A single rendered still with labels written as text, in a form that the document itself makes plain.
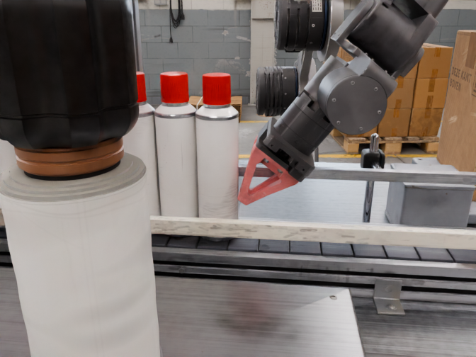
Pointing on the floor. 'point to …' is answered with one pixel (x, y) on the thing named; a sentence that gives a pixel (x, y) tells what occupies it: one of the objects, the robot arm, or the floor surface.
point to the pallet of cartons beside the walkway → (409, 106)
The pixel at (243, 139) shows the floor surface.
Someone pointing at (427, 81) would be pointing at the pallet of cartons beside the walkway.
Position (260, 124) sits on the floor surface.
